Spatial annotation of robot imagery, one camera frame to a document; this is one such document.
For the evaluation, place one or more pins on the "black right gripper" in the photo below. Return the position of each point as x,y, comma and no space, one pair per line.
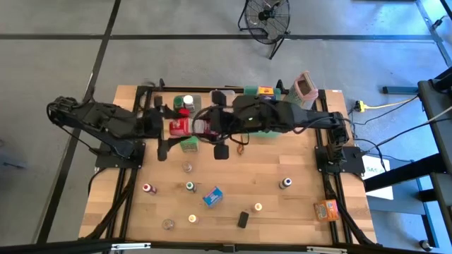
229,120

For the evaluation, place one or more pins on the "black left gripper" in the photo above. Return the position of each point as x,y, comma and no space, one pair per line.
150,123

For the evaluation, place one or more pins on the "red cereal box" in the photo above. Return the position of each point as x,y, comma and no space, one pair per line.
180,127

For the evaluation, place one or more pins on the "red spice tin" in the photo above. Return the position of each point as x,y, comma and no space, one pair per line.
183,112

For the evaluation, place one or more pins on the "green-lid spice jar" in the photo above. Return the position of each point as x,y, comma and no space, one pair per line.
179,102

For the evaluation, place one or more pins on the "white-lid spice jar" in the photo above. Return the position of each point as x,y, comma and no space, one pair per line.
189,101

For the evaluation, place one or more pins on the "yellow Corn Pops box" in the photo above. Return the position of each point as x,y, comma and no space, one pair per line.
265,91

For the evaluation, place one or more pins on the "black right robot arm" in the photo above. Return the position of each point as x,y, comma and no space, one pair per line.
303,118

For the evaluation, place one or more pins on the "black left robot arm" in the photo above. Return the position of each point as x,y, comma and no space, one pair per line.
95,120

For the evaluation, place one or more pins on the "orange snack bag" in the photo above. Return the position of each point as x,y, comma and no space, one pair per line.
240,150

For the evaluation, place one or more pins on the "grey plastic bin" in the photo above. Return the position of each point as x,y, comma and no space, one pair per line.
197,102

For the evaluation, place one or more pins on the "green cereal box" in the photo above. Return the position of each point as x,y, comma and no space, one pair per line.
189,145

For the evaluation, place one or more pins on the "teal plastic bin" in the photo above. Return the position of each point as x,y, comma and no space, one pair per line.
250,90

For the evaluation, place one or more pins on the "red food colouring bottle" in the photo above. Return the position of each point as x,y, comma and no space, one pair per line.
148,188

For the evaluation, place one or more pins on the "green food colouring bottle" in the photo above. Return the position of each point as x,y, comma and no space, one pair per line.
190,186

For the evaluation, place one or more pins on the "blue Rice Krispies box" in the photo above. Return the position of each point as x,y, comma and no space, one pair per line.
212,196

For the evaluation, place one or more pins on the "blue food colouring bottle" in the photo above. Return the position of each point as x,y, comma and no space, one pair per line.
285,182

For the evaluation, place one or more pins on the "dark green pepper tin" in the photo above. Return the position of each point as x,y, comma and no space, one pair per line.
243,219

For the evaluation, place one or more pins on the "black floor fan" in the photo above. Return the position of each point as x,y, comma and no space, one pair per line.
263,15

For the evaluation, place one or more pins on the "orange cereal box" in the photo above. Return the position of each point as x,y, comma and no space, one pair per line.
326,210

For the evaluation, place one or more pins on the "white paper sheet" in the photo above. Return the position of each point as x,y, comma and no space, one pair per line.
379,183

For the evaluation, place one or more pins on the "blue floor bar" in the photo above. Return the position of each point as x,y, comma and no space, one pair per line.
400,90

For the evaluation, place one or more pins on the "dark side desk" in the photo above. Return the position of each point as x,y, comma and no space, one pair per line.
436,148

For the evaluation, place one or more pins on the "black caster wheel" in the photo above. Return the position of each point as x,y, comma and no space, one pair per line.
425,245

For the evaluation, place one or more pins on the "silver metal bracket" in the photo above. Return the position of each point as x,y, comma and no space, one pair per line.
326,249
130,246

